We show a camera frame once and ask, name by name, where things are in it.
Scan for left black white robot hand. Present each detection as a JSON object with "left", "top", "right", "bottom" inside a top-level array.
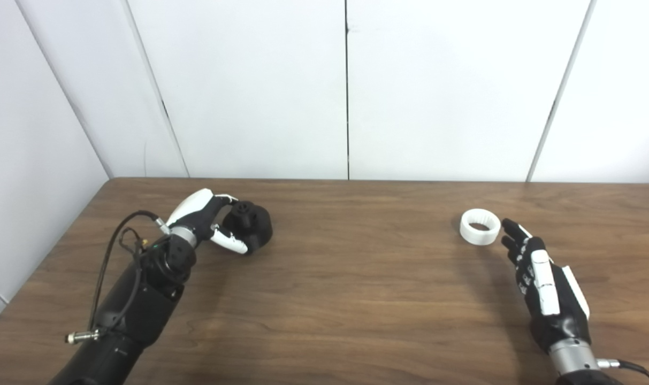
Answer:
[{"left": 166, "top": 188, "right": 249, "bottom": 255}]

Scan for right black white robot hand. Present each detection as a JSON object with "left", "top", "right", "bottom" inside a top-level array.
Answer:
[{"left": 501, "top": 218, "right": 592, "bottom": 353}]

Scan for round black plastic part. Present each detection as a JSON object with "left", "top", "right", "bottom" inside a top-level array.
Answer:
[{"left": 222, "top": 200, "right": 273, "bottom": 253}]

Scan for white toothed plastic ring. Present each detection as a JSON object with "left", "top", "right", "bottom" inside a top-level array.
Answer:
[{"left": 459, "top": 208, "right": 502, "bottom": 246}]

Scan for thin wires with yellow plug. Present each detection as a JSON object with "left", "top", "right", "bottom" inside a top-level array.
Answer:
[{"left": 118, "top": 227, "right": 149, "bottom": 258}]

